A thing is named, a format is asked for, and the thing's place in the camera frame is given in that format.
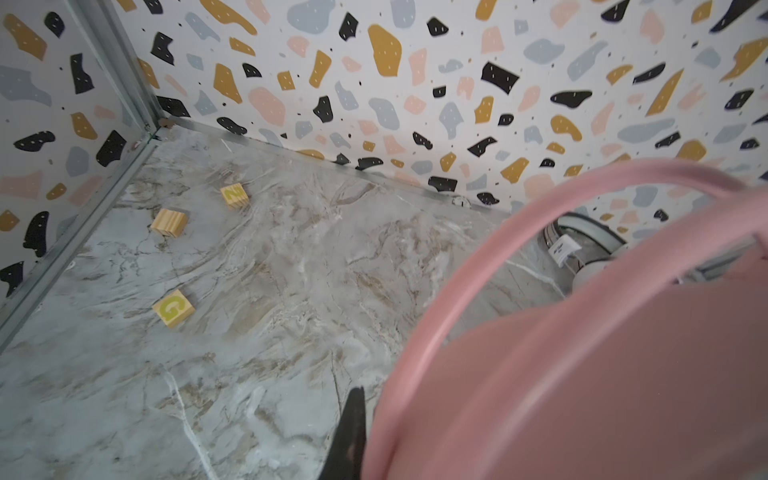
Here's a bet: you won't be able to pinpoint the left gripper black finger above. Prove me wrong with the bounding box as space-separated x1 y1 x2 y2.
318 387 366 480

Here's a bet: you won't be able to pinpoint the pink headphones with cable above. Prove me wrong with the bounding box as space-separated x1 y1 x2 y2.
362 159 767 479

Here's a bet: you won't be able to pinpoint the white black headphones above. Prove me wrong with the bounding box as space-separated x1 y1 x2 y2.
542 212 629 293

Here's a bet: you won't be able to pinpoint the wooden letter block G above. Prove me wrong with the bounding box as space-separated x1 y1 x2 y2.
152 290 195 328

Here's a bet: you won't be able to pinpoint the wooden letter block far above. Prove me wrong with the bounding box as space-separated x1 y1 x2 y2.
220 183 250 209

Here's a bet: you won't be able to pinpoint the wooden block plain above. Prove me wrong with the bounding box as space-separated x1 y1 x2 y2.
150 208 188 238

